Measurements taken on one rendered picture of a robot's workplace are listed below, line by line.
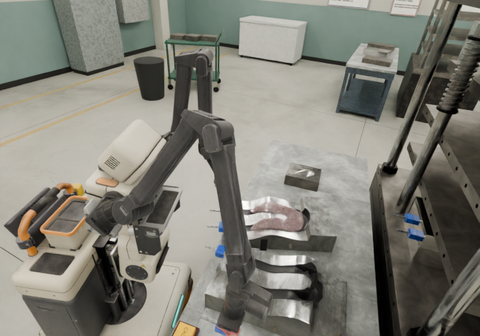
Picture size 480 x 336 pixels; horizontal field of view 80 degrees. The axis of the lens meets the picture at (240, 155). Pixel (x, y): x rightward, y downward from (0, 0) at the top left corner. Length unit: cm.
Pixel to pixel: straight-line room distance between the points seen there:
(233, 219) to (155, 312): 117
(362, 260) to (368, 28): 685
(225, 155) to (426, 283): 112
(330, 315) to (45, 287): 110
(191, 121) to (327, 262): 94
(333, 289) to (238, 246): 59
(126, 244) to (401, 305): 115
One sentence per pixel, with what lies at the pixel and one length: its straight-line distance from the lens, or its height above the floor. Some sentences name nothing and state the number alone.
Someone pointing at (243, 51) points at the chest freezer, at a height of 15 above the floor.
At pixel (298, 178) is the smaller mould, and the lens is 173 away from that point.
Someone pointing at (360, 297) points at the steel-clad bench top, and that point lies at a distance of 137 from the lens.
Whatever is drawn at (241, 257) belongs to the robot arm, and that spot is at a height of 126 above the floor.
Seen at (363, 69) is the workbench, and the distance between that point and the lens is 479.
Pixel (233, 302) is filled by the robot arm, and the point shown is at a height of 113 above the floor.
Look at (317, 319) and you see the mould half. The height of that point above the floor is 86.
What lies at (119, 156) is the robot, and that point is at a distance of 103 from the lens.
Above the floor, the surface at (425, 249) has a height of 87.
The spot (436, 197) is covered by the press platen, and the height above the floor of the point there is 104.
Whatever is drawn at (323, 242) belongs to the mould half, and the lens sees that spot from 140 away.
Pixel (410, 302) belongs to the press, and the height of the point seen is 79.
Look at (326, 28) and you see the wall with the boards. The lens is 804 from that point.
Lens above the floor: 187
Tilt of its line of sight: 33 degrees down
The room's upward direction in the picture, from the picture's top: 3 degrees clockwise
